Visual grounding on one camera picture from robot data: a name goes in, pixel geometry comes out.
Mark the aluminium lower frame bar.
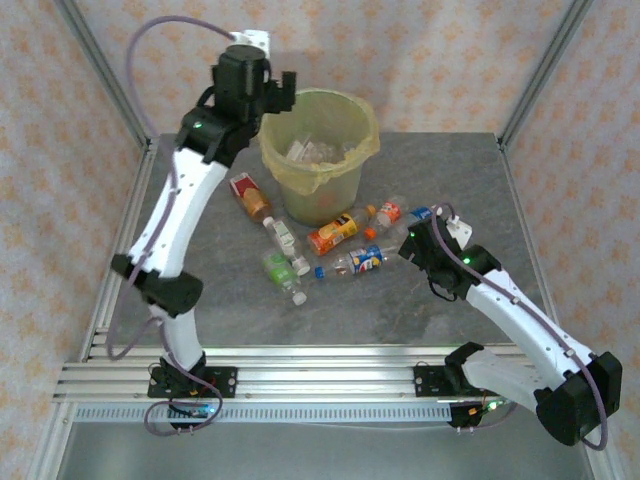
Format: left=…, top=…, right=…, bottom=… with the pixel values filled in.
left=572, top=399, right=624, bottom=480
left=27, top=402, right=79, bottom=480

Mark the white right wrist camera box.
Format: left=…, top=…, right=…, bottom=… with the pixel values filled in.
left=446, top=214, right=475, bottom=247

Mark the grey metal panel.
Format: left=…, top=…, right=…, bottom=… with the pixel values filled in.
left=59, top=422, right=596, bottom=480

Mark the pale green plastic bin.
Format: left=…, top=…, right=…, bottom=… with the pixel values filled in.
left=259, top=88, right=382, bottom=226

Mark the yellow plastic bin liner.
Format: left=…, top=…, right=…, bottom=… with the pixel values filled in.
left=259, top=88, right=382, bottom=197

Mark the red label amber bottle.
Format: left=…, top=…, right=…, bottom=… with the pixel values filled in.
left=228, top=171, right=275, bottom=221

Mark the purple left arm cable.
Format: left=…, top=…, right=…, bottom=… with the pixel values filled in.
left=105, top=15, right=236, bottom=437

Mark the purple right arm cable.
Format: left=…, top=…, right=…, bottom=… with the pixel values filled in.
left=430, top=202, right=612, bottom=451

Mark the blue label water bottle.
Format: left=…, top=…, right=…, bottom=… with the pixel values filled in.
left=384, top=205, right=436, bottom=251

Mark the aluminium frame post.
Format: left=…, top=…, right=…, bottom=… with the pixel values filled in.
left=498, top=0, right=597, bottom=151
left=53, top=0, right=154, bottom=151

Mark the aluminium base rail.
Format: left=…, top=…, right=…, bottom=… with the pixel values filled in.
left=52, top=344, right=600, bottom=404

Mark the slotted grey cable duct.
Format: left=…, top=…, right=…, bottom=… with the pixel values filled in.
left=74, top=403, right=454, bottom=425

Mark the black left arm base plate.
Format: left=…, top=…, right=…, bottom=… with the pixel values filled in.
left=147, top=367, right=238, bottom=400

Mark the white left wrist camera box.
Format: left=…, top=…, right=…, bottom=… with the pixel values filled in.
left=229, top=29, right=272, bottom=56

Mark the orange cap clear bottle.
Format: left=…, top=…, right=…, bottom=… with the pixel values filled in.
left=363, top=199, right=404, bottom=241

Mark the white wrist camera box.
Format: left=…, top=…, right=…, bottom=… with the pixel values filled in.
left=446, top=214, right=475, bottom=247
left=229, top=29, right=272, bottom=56

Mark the aluminium table side rail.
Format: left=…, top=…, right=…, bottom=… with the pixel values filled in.
left=496, top=137, right=572, bottom=362
left=79, top=139, right=157, bottom=364

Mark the green circuit board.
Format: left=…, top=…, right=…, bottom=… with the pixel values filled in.
left=467, top=397, right=515, bottom=417
left=169, top=402, right=215, bottom=420

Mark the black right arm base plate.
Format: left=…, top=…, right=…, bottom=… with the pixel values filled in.
left=413, top=363, right=504, bottom=399

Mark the pepsi bottle blue cap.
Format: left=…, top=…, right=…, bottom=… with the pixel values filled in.
left=313, top=243, right=401, bottom=280

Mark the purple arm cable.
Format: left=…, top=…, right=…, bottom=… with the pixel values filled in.
left=105, top=15, right=236, bottom=437
left=430, top=202, right=612, bottom=451

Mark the white green label clear bottle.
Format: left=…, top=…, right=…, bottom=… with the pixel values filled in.
left=262, top=215, right=311, bottom=276

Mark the orange yellow label juice bottle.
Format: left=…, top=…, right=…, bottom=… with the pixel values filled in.
left=305, top=203, right=377, bottom=256

